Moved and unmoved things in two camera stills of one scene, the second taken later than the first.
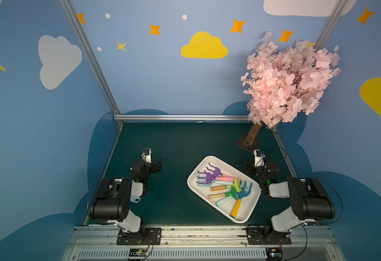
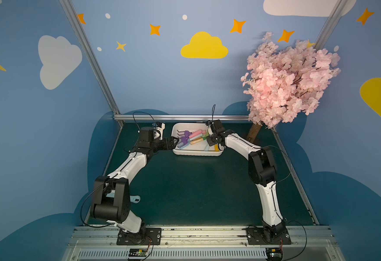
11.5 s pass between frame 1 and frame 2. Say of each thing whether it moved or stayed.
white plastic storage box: moved
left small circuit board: stayed
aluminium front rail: stayed
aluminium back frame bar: stayed
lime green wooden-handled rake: moved
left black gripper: moved
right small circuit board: stayed
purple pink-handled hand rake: moved
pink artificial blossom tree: stayed
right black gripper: moved
